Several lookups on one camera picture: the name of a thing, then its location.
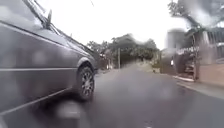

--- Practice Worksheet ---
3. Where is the pole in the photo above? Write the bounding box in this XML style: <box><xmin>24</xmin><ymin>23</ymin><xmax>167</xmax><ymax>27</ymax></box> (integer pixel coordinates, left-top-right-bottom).
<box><xmin>117</xmin><ymin>47</ymin><xmax>122</xmax><ymax>70</ymax></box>

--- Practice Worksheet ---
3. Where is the group of trees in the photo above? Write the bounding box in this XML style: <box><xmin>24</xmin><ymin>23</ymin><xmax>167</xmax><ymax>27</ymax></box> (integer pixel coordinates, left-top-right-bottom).
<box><xmin>85</xmin><ymin>33</ymin><xmax>160</xmax><ymax>69</ymax></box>

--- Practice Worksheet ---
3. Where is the grey asphalt road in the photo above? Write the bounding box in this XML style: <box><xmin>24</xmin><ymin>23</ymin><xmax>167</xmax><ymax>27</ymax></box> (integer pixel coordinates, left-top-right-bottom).
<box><xmin>0</xmin><ymin>63</ymin><xmax>224</xmax><ymax>128</ymax></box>

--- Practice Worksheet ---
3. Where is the grey car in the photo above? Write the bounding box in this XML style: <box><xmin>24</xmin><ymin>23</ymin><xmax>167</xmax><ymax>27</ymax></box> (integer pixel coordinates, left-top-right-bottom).
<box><xmin>0</xmin><ymin>0</ymin><xmax>100</xmax><ymax>117</ymax></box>

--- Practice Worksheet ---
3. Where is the building with fence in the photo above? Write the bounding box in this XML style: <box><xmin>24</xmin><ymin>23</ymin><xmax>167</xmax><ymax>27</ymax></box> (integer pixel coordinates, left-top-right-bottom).
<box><xmin>159</xmin><ymin>26</ymin><xmax>224</xmax><ymax>88</ymax></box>

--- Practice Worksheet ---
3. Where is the pale pavement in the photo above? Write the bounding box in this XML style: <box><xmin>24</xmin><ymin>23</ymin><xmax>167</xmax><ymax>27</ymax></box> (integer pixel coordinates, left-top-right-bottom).
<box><xmin>172</xmin><ymin>75</ymin><xmax>224</xmax><ymax>100</ymax></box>

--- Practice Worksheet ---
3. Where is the tree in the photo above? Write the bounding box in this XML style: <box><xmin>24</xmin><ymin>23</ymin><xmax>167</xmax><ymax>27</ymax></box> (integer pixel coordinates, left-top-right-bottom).
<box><xmin>167</xmin><ymin>0</ymin><xmax>224</xmax><ymax>29</ymax></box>

